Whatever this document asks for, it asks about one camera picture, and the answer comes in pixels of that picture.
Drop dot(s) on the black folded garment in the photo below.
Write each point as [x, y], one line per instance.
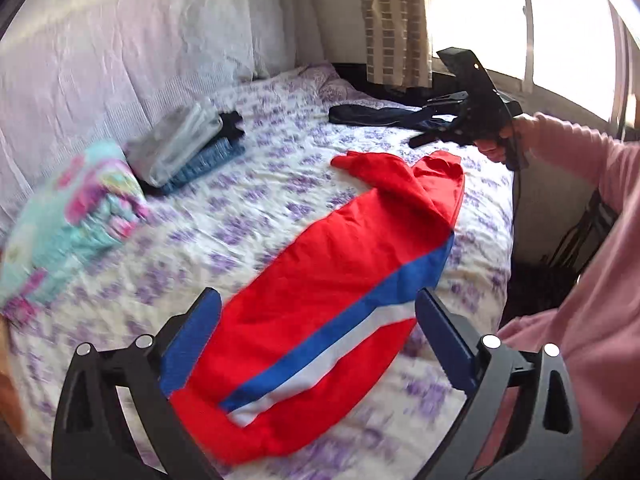
[232, 127]

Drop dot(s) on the turquoise pink floral blanket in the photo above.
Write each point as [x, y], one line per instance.
[75, 220]

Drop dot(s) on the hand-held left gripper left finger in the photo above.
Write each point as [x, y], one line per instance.
[200, 330]

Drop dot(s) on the person's pink clothed body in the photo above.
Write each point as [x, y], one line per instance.
[590, 320]

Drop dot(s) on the person's right hand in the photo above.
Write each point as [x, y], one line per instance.
[522, 127]

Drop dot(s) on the window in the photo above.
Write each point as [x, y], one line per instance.
[500, 20]

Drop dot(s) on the bed with purple floral sheet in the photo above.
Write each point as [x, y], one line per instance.
[240, 220]

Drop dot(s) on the person's right forearm pink sleeve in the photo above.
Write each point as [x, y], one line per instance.
[590, 160]

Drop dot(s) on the dark chair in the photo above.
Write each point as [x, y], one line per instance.
[575, 245]

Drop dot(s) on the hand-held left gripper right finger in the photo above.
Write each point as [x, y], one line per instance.
[440, 330]

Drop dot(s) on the beige checked curtain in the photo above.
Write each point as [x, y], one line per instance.
[395, 20]

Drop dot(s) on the red pants with blue-white stripe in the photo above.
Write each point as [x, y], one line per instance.
[325, 270]

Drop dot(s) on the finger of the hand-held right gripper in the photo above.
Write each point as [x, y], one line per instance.
[445, 100]
[432, 136]

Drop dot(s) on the blue folded garment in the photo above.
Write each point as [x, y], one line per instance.
[210, 162]

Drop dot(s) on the grey folded garment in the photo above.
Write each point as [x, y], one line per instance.
[170, 145]

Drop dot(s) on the dark navy pants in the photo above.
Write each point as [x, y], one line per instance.
[370, 115]

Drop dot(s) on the white textured bed cover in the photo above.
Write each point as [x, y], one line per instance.
[125, 60]

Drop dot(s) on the orange cloth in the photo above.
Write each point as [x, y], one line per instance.
[10, 385]

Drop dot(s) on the black headboard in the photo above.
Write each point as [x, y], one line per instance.
[350, 71]

